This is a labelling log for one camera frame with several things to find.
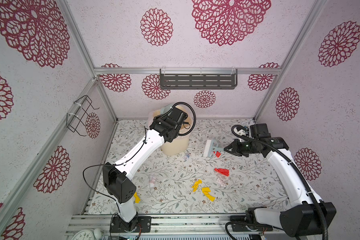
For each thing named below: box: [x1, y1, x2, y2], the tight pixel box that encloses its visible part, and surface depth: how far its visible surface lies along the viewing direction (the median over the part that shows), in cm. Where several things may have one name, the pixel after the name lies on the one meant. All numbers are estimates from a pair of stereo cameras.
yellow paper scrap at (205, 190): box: [201, 187, 216, 202], surface depth 86 cm
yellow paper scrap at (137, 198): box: [133, 192, 141, 204], surface depth 83 cm
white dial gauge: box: [71, 229, 95, 240], surface depth 69 cm
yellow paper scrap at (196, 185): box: [191, 179, 203, 192], surface depth 89 cm
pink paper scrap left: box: [149, 177, 156, 184], surface depth 89 cm
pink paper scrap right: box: [216, 176, 228, 188], surface depth 89 cm
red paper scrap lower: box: [214, 168, 230, 177], surface depth 94 cm
